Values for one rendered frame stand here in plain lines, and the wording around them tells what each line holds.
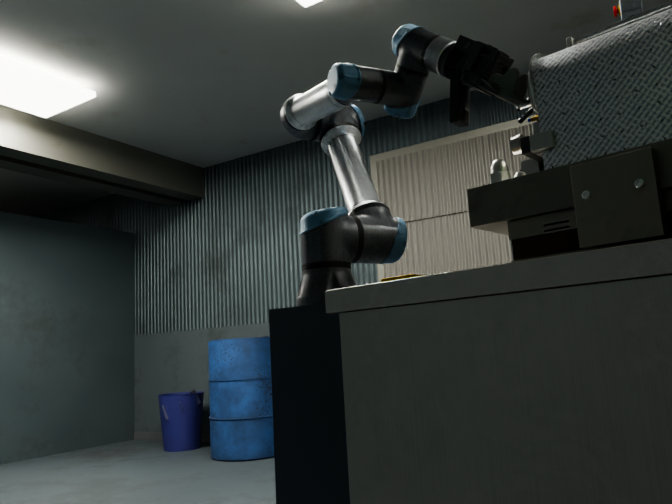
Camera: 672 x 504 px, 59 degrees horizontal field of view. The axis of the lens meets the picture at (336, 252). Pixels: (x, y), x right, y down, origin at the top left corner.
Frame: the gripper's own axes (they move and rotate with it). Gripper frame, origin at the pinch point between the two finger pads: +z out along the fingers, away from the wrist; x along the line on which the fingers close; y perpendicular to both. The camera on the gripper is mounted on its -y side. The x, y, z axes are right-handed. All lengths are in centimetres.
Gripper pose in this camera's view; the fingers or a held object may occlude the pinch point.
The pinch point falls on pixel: (522, 104)
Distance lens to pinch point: 121.8
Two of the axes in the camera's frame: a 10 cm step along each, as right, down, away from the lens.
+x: 6.7, 0.8, 7.3
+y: 4.3, -8.5, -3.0
